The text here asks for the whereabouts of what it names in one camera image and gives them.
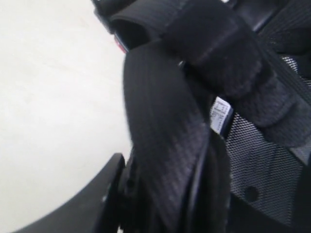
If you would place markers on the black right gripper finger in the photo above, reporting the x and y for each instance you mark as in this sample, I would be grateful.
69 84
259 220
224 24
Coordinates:
93 210

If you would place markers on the black helmet with tinted visor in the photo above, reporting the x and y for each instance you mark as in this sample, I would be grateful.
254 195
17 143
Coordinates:
218 104

